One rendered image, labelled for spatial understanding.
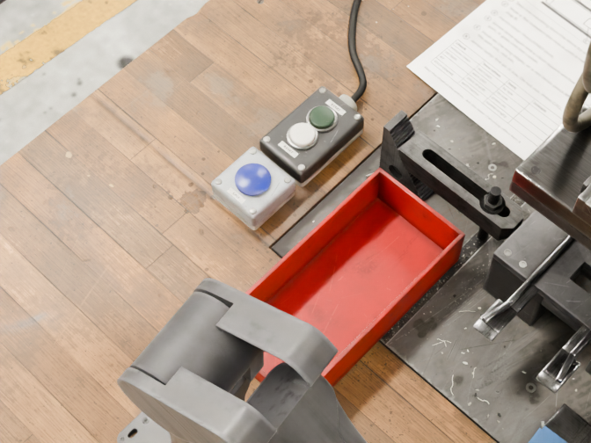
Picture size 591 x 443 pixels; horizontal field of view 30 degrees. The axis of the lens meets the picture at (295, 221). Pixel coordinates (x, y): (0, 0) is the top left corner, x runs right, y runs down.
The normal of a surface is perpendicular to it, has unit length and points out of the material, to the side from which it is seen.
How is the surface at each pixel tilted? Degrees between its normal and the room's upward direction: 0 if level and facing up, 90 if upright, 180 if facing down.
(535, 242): 0
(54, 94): 0
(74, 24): 0
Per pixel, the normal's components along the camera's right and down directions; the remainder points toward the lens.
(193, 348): 0.06, -0.43
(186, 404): -0.32, -0.64
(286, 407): -0.61, -0.70
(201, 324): -0.11, -0.54
